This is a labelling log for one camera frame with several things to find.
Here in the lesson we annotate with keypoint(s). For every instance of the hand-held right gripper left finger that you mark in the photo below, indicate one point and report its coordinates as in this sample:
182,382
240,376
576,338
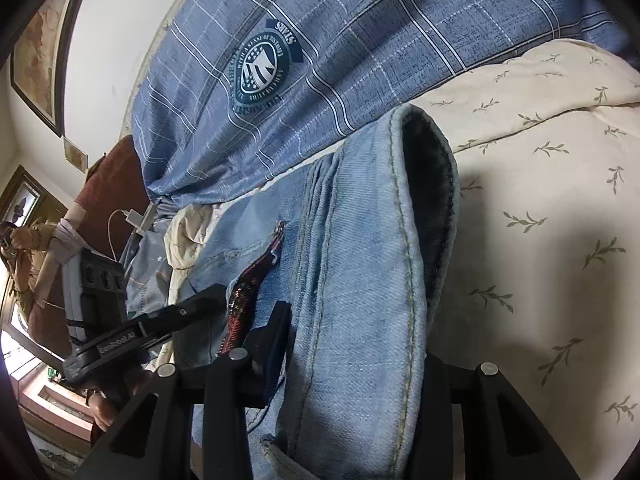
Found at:
272,345

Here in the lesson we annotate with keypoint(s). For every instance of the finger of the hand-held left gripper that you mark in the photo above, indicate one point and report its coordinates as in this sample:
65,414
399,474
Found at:
195,307

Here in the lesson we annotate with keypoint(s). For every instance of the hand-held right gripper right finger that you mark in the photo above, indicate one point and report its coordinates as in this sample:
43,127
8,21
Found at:
445,380

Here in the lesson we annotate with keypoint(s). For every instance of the blue denim pants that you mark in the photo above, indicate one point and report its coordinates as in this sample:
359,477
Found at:
350,285

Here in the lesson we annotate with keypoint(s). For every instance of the person's left hand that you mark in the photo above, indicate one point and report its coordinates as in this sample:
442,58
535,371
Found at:
102,410

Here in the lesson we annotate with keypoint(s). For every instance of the white power strip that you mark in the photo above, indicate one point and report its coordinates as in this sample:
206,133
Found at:
149,217

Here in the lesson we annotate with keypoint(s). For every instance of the white charger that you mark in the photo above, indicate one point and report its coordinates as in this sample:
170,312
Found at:
134,219

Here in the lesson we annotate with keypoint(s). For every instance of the white knit towel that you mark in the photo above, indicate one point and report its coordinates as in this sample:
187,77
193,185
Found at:
62,240

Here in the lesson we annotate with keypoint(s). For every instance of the brown headboard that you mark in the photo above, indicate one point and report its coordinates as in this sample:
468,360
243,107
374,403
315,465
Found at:
115,185

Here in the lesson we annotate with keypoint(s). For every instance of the wooden framed picture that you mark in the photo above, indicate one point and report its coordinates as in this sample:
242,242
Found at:
30,195

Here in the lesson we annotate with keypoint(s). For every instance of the cream leaf print bedsheet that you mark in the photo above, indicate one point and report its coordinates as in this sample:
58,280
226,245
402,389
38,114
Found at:
525,210

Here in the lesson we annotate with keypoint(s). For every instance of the blue plaid quilt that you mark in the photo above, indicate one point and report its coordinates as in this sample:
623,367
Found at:
375,35

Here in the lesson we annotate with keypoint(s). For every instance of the small wall poster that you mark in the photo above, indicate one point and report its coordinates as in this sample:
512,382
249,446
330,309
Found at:
75,154

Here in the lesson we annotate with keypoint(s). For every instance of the large framed wall picture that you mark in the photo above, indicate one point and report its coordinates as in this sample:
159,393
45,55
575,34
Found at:
45,45

